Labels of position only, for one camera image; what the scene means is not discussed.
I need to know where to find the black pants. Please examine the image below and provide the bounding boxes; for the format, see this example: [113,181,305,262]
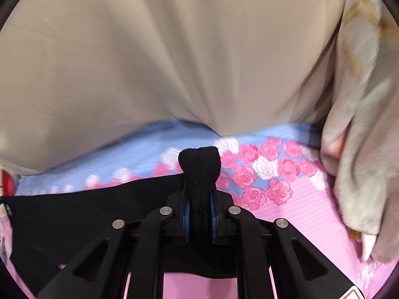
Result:
[0,146,247,297]

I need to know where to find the pink rose bed sheet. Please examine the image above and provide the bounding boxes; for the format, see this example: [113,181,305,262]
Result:
[15,122,395,298]

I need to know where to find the floral pale pink blanket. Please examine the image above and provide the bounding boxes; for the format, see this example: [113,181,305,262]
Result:
[321,0,398,264]

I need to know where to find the cartoon cat face pillow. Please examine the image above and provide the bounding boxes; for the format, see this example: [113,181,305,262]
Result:
[0,169,19,196]

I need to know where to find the beige quilt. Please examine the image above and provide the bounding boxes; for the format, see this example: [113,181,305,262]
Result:
[1,0,345,175]

